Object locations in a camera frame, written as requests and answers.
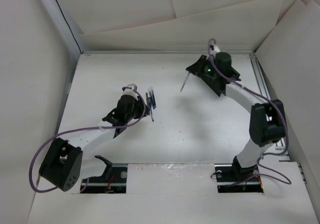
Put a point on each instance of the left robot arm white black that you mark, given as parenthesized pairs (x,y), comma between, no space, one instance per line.
(67,160)

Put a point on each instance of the green grey pen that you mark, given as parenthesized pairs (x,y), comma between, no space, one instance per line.
(184,82)

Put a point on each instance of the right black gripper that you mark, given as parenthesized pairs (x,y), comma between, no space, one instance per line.
(203,60)

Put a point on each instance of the dark blue pen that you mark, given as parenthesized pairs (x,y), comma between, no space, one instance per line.
(152,96)

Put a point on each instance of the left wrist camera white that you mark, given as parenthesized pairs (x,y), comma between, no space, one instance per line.
(130,90)

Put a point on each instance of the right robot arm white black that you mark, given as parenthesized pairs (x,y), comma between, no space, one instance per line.
(267,124)

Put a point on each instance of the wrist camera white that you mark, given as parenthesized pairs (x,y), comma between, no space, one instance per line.
(214,50)
(130,90)

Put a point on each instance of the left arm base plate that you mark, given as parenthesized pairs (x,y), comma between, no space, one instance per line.
(112,181)

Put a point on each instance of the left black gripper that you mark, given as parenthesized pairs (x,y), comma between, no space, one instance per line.
(138,103)

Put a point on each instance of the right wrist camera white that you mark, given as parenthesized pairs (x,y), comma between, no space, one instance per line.
(214,50)

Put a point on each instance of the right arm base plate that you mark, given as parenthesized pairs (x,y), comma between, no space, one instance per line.
(231,178)

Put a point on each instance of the black two-compartment pen holder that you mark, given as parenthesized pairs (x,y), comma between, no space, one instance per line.
(216,83)

